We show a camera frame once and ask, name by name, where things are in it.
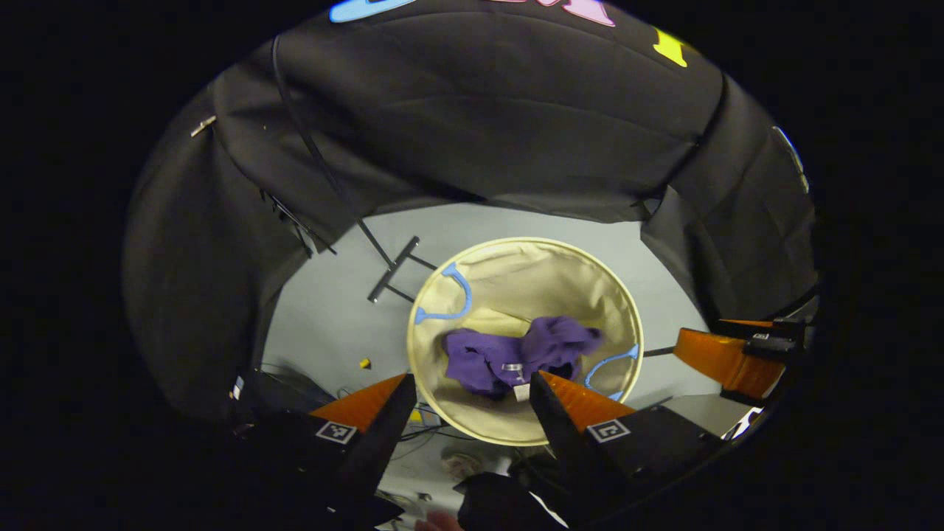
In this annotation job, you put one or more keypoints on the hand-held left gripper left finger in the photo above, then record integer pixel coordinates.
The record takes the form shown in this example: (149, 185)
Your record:
(380, 450)

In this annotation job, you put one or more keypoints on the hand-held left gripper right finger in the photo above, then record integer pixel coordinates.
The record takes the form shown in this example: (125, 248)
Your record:
(568, 450)

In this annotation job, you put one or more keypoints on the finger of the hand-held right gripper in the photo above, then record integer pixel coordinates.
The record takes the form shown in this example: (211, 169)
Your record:
(726, 361)
(782, 343)

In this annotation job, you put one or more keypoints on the purple shirt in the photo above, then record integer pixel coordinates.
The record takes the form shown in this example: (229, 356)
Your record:
(487, 361)

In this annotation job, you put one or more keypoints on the cream round laundry hamper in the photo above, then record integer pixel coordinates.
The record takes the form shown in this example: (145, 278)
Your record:
(531, 280)

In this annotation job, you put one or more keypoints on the black backdrop cloth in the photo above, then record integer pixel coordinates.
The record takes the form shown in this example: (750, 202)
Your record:
(479, 110)

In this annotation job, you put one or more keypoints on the silver clip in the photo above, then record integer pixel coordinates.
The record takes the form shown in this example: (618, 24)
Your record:
(203, 125)

